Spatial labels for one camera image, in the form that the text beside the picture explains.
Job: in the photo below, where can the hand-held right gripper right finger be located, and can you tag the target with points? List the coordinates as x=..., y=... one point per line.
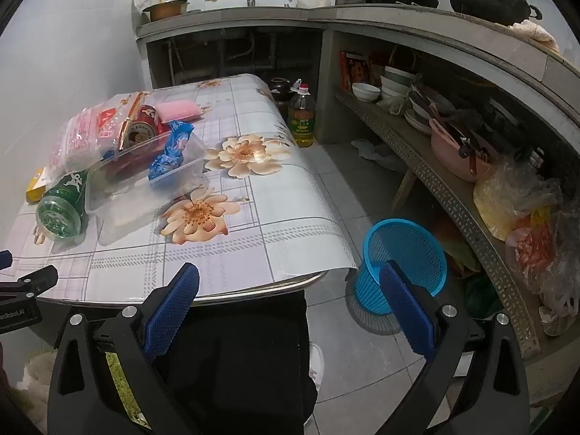
x=408, y=308

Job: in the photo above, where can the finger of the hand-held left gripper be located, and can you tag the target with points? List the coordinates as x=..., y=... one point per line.
x=36, y=280
x=4, y=261

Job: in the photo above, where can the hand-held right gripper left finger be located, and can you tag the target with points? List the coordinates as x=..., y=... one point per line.
x=172, y=308

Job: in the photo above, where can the blue plastic mesh basket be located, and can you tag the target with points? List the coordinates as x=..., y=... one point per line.
x=394, y=240

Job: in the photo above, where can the yellow white medicine box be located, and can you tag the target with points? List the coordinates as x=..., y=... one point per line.
x=36, y=188

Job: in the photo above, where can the red drink can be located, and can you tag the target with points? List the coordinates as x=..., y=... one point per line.
x=145, y=131

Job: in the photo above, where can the green white fluffy rug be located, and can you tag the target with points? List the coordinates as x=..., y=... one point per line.
x=38, y=371

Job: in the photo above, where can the orange green plastic bag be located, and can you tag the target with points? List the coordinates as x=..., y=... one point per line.
x=457, y=253

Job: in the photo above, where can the green plastic bottle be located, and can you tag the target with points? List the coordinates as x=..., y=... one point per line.
x=63, y=204

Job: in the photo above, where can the person's black pants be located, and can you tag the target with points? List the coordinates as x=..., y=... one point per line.
x=235, y=362

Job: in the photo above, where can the metal-edged table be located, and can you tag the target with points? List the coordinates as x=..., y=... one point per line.
x=272, y=287

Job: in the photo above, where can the person's white shoe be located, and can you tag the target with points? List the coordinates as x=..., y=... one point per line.
x=317, y=362

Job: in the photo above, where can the perforated metal shelf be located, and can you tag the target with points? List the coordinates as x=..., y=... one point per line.
x=453, y=208

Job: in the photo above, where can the wooden shelf leg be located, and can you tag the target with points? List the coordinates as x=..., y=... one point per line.
x=405, y=190

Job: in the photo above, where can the clear plastic food container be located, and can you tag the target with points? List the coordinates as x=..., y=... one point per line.
x=136, y=185

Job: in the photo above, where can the red plastic bag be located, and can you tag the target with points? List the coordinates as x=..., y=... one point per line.
x=530, y=253

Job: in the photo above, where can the clear bag of yellow food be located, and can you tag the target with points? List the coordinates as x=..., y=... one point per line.
x=498, y=204

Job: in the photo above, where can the clear plastic bag with contents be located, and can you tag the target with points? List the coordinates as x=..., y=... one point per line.
x=81, y=136

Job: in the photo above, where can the blue snack wrapper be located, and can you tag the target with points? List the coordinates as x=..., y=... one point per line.
x=170, y=154

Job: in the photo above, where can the pink plastic basin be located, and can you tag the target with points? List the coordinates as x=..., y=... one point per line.
x=453, y=158

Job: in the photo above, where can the crumpled white plastic bag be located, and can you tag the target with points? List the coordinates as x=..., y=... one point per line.
x=376, y=152

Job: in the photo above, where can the clear plastic bags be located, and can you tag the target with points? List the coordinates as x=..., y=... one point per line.
x=566, y=258

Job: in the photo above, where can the orange snack wrapper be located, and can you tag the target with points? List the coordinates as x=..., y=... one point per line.
x=130, y=122

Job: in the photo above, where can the stack of plates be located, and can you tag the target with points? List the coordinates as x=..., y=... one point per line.
x=421, y=118

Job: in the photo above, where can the pink sponge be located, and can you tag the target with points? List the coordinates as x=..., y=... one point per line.
x=179, y=111

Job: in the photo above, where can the cooking oil bottle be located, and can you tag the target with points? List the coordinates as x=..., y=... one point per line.
x=302, y=122

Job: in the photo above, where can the white bowl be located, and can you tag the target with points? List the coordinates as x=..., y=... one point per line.
x=366, y=92

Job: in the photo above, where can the stack of white bowls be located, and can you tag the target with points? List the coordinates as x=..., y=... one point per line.
x=396, y=79

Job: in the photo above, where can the red cardboard box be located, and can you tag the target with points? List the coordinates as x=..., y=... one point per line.
x=358, y=70

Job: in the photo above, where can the dark ceramic jar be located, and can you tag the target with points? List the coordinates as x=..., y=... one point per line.
x=281, y=88

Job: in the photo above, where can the concrete kitchen counter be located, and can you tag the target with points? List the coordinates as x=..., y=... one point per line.
x=408, y=18

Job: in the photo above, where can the copper basin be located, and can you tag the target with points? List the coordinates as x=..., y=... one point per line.
x=165, y=10

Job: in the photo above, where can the pinkish rag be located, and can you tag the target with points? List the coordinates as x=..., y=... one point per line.
x=534, y=34

